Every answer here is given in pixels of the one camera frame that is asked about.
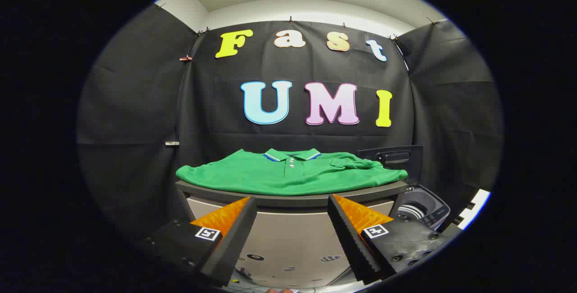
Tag black backdrop cloth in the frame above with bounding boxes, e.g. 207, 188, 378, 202
77, 5, 504, 239

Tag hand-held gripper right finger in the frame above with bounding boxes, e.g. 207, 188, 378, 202
327, 194, 447, 284

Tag grey washing machine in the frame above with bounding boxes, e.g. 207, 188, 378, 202
390, 185, 451, 231

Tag white panel with black marks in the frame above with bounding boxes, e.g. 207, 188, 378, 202
453, 188, 491, 230

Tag green polo shirt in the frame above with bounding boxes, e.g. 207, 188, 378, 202
176, 148, 408, 196

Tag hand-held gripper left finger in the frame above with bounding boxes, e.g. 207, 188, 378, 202
142, 196, 258, 287

